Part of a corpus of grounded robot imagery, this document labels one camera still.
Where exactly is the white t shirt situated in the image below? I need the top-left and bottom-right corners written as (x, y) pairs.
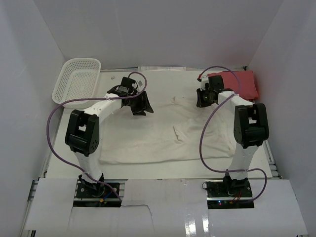
top-left (99, 97), bottom-right (236, 164)

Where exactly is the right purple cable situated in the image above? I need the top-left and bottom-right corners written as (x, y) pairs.
top-left (197, 65), bottom-right (267, 202)

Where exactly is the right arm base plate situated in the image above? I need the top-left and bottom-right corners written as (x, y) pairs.
top-left (201, 181), bottom-right (255, 210)

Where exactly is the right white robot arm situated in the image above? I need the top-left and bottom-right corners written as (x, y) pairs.
top-left (197, 75), bottom-right (269, 197)

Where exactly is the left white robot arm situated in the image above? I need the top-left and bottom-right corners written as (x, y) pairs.
top-left (65, 77), bottom-right (154, 197)

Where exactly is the aluminium frame rail left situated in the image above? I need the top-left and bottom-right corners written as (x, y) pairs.
top-left (19, 109), bottom-right (64, 237)

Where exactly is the white plastic basket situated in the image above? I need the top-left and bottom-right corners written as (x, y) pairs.
top-left (52, 58), bottom-right (101, 104)

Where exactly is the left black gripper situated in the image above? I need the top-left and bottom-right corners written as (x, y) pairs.
top-left (127, 91), bottom-right (154, 116)

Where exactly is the folded red t shirt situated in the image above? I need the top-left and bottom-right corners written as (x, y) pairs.
top-left (207, 71), bottom-right (259, 100)

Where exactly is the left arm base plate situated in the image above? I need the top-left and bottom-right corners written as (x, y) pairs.
top-left (73, 175), bottom-right (121, 208)

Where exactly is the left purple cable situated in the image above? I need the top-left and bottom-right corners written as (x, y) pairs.
top-left (46, 71), bottom-right (148, 203)

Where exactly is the purple cable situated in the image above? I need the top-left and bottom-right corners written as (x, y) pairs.
top-left (197, 65), bottom-right (267, 202)
top-left (46, 71), bottom-right (148, 203)

